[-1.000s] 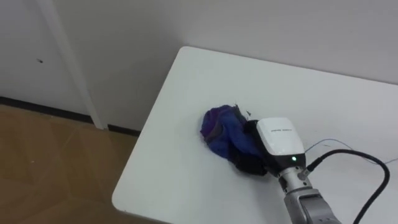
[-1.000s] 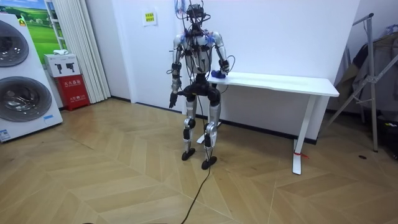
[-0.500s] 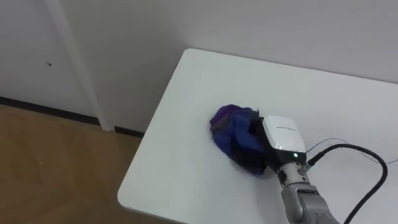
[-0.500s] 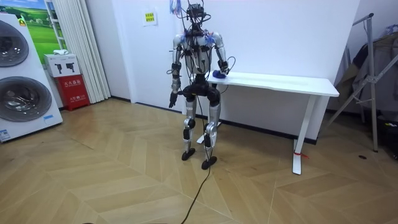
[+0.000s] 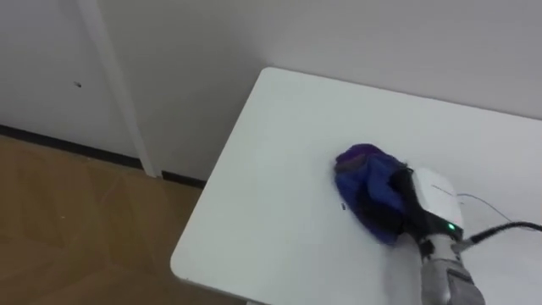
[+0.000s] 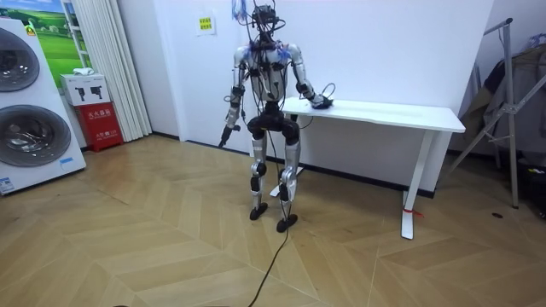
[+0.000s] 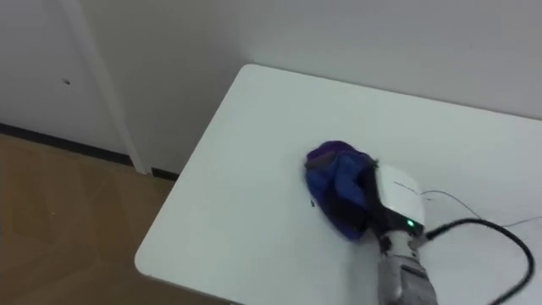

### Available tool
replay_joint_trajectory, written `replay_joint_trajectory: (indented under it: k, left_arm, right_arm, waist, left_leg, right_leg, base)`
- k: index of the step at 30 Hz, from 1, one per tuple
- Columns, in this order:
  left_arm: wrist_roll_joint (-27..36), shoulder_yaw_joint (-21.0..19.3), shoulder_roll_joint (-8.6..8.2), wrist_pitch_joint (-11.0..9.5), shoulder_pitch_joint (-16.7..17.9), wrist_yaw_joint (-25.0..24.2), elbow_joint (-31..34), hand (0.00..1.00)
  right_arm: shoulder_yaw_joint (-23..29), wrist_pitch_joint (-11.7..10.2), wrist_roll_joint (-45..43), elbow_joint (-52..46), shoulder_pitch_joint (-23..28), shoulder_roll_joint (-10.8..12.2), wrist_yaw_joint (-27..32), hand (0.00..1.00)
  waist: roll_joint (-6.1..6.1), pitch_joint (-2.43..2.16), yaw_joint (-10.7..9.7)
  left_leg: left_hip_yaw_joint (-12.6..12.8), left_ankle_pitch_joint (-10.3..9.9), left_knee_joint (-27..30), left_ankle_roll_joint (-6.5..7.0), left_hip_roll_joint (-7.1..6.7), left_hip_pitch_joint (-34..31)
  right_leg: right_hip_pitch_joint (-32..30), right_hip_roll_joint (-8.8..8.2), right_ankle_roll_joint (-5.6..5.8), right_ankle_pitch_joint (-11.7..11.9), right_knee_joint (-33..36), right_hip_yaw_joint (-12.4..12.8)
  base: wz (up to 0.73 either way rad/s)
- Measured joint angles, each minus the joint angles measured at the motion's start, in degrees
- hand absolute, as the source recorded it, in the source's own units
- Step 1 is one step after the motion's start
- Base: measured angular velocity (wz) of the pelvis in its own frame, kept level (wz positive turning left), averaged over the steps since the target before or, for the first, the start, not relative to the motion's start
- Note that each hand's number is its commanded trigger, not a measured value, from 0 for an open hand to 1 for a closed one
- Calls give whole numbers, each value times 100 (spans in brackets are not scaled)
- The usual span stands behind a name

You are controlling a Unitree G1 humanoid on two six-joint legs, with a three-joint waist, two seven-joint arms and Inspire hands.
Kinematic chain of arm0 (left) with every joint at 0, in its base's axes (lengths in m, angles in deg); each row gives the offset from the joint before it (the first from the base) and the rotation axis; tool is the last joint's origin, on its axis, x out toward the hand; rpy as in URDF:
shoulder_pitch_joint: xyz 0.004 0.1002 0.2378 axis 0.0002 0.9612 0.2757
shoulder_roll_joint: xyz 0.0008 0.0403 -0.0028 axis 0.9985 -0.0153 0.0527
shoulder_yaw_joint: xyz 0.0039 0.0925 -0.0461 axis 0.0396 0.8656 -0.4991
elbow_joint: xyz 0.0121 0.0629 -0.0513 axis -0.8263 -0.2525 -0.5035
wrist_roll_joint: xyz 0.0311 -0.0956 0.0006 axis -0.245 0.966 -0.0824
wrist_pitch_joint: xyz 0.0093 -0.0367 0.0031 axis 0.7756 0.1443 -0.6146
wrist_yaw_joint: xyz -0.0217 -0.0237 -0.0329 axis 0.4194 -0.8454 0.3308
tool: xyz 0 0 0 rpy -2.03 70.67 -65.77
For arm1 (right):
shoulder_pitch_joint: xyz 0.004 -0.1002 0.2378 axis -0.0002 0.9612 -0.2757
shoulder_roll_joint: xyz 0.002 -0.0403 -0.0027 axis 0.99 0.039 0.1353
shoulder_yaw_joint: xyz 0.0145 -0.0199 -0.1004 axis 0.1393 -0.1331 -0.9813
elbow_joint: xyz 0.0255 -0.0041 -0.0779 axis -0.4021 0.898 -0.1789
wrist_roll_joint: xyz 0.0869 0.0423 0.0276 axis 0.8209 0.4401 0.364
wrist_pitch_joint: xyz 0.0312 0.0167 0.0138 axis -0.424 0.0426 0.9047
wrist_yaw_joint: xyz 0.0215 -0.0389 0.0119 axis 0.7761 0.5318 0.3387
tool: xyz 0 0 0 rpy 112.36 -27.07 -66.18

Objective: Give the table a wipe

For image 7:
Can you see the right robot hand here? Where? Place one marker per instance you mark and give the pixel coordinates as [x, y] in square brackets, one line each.
[400, 195]

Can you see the blue purple cloth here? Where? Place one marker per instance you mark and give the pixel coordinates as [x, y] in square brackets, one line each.
[339, 178]

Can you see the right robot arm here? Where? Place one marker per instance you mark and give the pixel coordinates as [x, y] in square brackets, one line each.
[406, 275]

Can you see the white desk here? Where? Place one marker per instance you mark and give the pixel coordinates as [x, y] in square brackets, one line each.
[254, 169]

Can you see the white door frame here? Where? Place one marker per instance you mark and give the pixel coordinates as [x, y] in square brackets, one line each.
[106, 93]

